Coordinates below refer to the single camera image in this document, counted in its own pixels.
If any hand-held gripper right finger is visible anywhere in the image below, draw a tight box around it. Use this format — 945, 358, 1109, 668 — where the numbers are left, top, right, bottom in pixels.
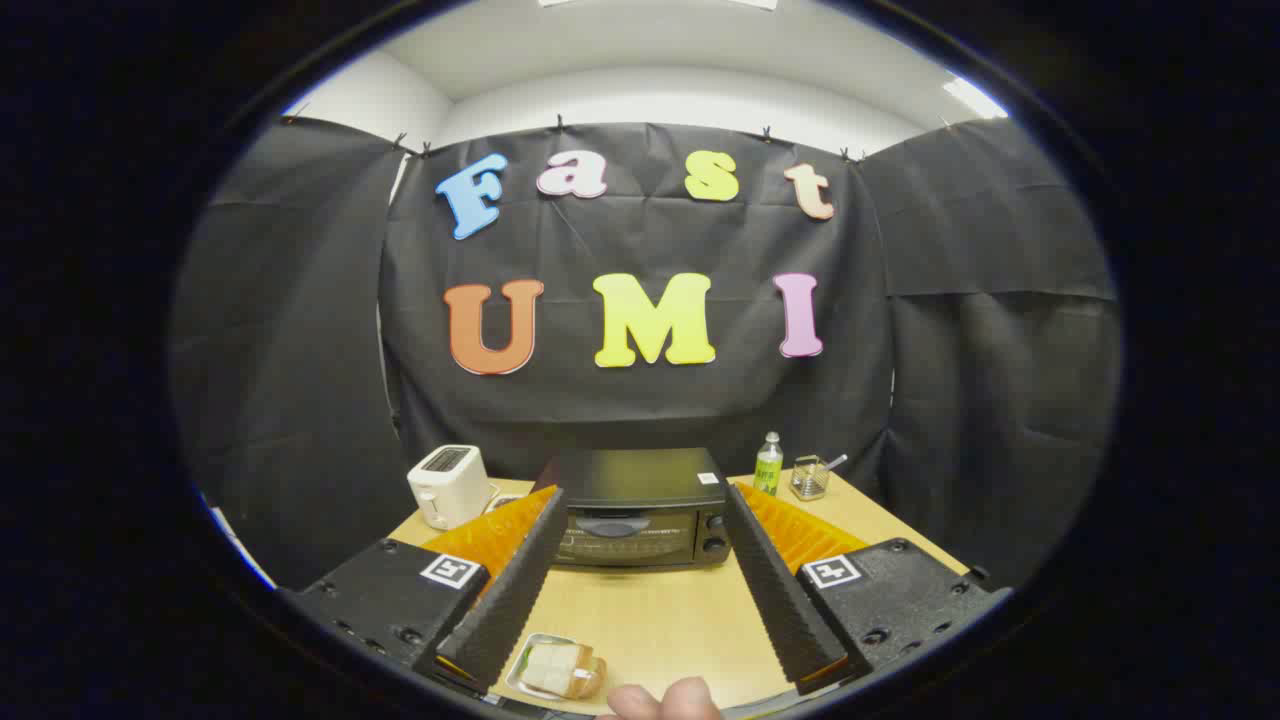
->
722, 482, 1006, 696

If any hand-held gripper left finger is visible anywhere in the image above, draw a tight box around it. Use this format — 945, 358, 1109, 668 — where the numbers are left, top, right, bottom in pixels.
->
290, 486, 569, 696

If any white bread sandwich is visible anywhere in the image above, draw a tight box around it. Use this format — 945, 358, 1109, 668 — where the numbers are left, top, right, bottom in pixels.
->
520, 642, 608, 701

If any black toaster oven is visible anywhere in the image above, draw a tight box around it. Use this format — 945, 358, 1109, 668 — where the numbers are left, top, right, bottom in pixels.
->
535, 447, 736, 571

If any white pop-up toaster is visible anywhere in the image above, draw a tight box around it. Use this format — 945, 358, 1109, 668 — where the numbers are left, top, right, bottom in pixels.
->
407, 445, 493, 531

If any white rectangular tray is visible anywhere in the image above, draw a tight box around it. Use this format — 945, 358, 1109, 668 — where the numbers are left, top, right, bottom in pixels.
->
505, 633, 601, 701

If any green label plastic bottle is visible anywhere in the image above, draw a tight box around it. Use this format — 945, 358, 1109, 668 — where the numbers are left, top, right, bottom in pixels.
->
753, 432, 784, 496

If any ceiling light panel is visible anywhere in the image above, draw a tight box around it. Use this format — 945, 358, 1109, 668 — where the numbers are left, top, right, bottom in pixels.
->
942, 78, 1009, 121

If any wire mesh holder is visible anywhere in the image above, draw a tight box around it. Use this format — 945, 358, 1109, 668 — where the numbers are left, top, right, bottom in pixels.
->
789, 455, 831, 501

